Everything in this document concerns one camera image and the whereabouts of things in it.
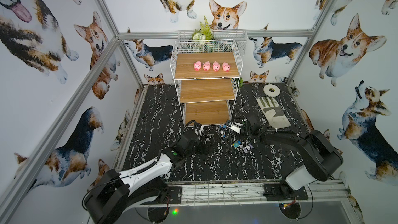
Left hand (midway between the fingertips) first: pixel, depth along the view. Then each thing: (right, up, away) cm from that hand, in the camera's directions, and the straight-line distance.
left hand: (207, 138), depth 83 cm
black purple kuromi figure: (+23, -6, +3) cm, 24 cm away
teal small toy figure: (+16, -5, +5) cm, 18 cm away
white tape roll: (+48, +27, +34) cm, 65 cm away
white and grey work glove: (+45, +9, +18) cm, 49 cm away
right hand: (+17, +5, +9) cm, 20 cm away
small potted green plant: (+23, +32, +21) cm, 45 cm away
